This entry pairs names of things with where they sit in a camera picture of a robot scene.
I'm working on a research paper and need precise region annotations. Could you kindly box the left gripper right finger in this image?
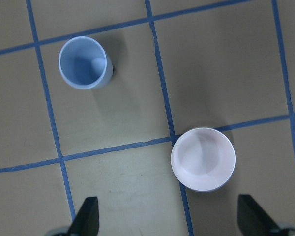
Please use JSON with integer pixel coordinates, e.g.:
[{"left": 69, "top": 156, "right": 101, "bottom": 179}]
[{"left": 237, "top": 194, "right": 281, "bottom": 236}]

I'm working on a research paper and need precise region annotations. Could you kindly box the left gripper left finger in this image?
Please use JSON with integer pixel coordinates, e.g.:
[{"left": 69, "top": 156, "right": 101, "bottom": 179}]
[{"left": 66, "top": 197, "right": 99, "bottom": 236}]

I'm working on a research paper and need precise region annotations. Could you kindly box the blue cup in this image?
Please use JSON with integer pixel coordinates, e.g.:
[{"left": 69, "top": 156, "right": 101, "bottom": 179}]
[{"left": 58, "top": 36, "right": 113, "bottom": 90}]

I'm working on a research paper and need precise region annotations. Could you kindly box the pink bowl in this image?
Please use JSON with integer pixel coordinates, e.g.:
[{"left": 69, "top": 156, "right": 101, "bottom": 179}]
[{"left": 171, "top": 127, "right": 236, "bottom": 192}]

